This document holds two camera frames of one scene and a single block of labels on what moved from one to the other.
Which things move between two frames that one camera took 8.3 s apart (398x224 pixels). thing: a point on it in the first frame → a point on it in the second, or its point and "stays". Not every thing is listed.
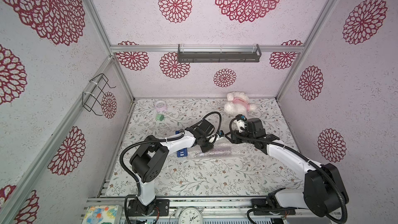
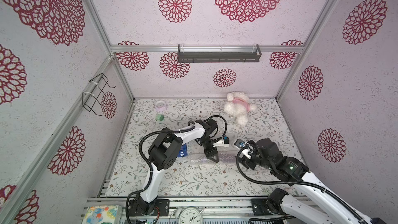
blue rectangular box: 183,152 stays
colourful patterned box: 103,214 stays
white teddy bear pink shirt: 238,104 stays
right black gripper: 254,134 → 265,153
